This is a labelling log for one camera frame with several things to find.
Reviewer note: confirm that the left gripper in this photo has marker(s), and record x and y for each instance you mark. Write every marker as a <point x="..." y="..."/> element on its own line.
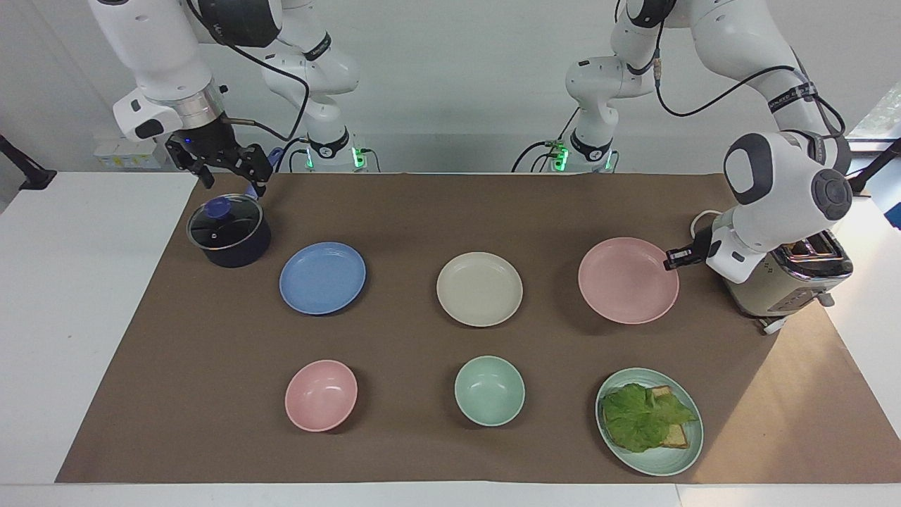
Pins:
<point x="703" y="248"/>

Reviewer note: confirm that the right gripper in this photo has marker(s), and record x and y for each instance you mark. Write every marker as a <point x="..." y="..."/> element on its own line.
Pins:
<point x="204" y="144"/>

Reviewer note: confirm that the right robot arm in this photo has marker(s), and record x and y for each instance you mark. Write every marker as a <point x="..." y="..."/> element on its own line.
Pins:
<point x="162" y="56"/>

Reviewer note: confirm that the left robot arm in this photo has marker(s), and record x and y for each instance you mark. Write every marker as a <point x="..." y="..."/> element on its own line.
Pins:
<point x="774" y="183"/>

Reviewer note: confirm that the glass lid with blue knob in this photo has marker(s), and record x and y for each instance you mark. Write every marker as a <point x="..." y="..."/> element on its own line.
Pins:
<point x="222" y="224"/>

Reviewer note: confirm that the dark blue pot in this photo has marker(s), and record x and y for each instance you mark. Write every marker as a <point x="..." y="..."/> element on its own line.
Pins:
<point x="239" y="250"/>

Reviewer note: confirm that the pink plate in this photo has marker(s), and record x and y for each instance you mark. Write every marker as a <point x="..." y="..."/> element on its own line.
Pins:
<point x="626" y="282"/>

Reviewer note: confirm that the white socket box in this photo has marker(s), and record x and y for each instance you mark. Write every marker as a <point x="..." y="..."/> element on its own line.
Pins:
<point x="127" y="155"/>

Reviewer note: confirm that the cream and chrome toaster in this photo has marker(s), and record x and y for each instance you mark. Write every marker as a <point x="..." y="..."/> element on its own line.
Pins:
<point x="802" y="282"/>

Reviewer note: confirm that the blue plate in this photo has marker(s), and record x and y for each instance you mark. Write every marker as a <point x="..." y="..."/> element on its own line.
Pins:
<point x="322" y="278"/>

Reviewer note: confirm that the green lettuce leaf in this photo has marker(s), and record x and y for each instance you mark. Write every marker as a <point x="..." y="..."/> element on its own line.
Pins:
<point x="637" y="419"/>

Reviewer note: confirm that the black stand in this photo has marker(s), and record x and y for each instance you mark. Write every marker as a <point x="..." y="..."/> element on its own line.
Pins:
<point x="873" y="169"/>
<point x="28" y="172"/>

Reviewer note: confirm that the bread slice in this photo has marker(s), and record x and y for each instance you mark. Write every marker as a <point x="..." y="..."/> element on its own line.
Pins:
<point x="677" y="438"/>

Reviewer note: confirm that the green plate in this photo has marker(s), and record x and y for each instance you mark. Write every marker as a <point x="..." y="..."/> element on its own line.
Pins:
<point x="654" y="461"/>

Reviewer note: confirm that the beige plate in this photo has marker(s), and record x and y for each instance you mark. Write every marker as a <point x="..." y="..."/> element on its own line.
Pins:
<point x="479" y="289"/>

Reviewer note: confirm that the pink bowl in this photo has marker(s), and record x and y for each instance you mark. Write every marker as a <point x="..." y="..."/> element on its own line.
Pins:
<point x="321" y="396"/>

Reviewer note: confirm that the green bowl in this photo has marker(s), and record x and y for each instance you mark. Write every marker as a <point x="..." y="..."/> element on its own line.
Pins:
<point x="490" y="391"/>

